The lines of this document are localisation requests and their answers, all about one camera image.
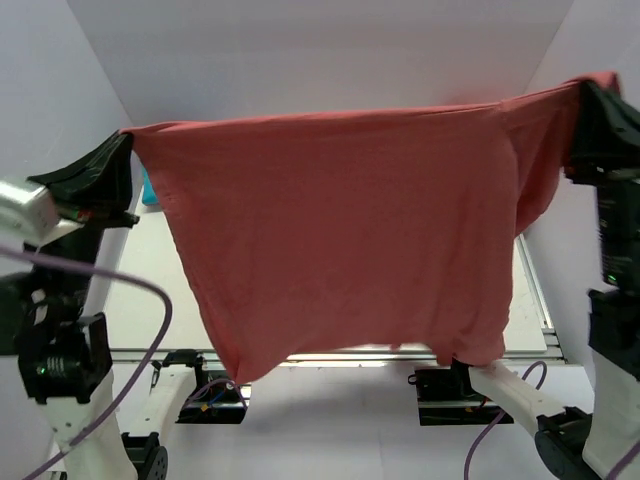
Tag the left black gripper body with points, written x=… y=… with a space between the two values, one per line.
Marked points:
x=84 y=244

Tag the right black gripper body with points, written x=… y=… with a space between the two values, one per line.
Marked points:
x=618 y=197

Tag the dusty red t-shirt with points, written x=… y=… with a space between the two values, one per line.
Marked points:
x=312 y=233

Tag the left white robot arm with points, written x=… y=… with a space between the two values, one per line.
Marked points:
x=63 y=354

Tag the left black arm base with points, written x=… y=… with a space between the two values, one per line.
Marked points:
x=216 y=400

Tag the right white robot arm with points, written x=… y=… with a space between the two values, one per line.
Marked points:
x=605 y=443

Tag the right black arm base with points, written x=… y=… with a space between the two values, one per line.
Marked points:
x=444 y=398

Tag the folded teal t-shirt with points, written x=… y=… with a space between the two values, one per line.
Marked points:
x=149 y=197

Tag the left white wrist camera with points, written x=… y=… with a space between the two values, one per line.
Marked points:
x=29 y=212

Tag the aluminium table rail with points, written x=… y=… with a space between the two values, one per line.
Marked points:
x=134 y=317

